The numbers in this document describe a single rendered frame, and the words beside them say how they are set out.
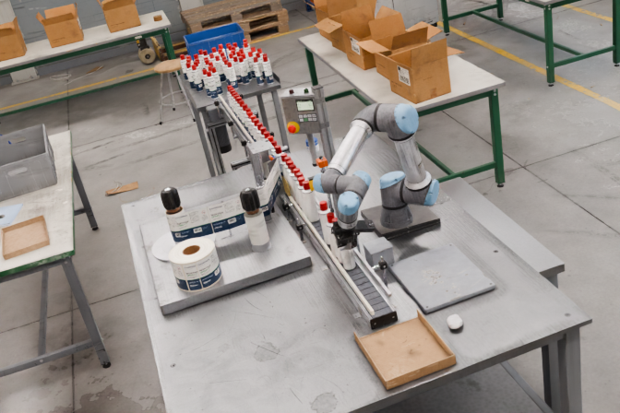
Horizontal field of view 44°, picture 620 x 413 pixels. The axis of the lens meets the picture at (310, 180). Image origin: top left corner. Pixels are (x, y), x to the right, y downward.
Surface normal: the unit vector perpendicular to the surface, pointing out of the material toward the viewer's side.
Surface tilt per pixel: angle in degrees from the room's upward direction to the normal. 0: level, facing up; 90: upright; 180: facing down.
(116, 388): 0
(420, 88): 90
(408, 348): 0
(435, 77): 90
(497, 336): 0
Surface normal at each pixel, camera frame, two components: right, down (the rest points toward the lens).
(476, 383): -0.19, -0.88
